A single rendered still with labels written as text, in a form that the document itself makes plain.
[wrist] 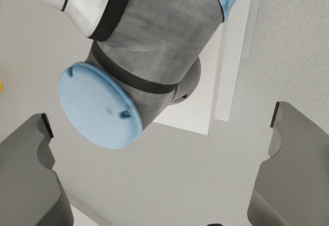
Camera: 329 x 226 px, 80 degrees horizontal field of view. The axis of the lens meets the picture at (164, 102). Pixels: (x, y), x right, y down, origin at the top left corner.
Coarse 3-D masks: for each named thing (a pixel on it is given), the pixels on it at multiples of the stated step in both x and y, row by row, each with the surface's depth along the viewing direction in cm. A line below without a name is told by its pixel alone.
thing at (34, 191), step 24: (48, 120) 13; (0, 144) 9; (24, 144) 8; (48, 144) 11; (0, 168) 7; (24, 168) 7; (48, 168) 7; (0, 192) 6; (24, 192) 6; (48, 192) 6; (0, 216) 6; (24, 216) 6; (48, 216) 6; (72, 216) 7
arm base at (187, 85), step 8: (192, 64) 36; (200, 64) 38; (192, 72) 36; (200, 72) 39; (184, 80) 34; (192, 80) 37; (176, 88) 33; (184, 88) 35; (192, 88) 38; (176, 96) 35; (184, 96) 41
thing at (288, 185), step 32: (288, 128) 8; (320, 128) 8; (288, 160) 7; (320, 160) 7; (256, 192) 6; (288, 192) 6; (320, 192) 6; (256, 224) 6; (288, 224) 5; (320, 224) 5
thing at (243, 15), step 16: (240, 0) 38; (256, 0) 98; (240, 16) 39; (256, 16) 101; (240, 32) 40; (224, 48) 43; (240, 48) 41; (224, 64) 44; (224, 80) 46; (224, 96) 47; (224, 112) 49
